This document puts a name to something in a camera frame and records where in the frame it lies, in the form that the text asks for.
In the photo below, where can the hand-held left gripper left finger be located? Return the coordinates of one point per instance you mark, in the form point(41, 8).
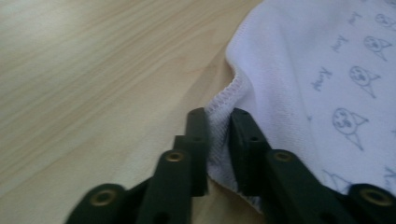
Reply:
point(193, 149)

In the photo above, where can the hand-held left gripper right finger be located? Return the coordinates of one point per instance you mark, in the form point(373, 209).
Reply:
point(249, 155)

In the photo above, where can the white printed towel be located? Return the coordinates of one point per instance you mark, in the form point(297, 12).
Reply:
point(280, 62)

